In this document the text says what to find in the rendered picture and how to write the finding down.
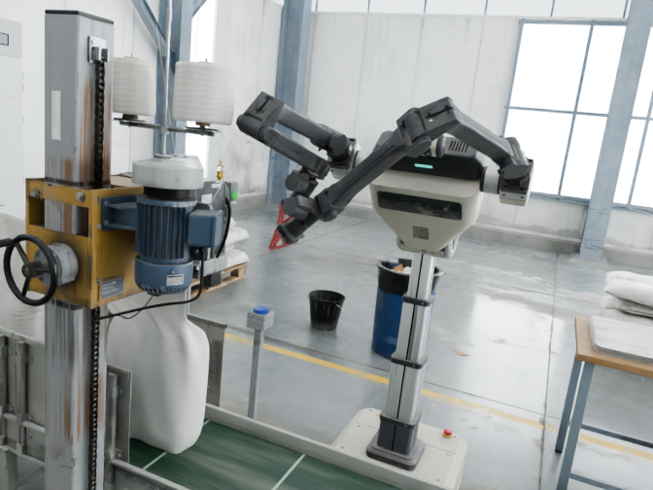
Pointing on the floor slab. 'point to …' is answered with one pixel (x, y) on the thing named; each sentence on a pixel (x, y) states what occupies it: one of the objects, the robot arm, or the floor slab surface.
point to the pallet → (223, 279)
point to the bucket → (326, 308)
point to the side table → (585, 406)
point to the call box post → (256, 373)
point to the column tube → (64, 365)
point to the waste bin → (393, 303)
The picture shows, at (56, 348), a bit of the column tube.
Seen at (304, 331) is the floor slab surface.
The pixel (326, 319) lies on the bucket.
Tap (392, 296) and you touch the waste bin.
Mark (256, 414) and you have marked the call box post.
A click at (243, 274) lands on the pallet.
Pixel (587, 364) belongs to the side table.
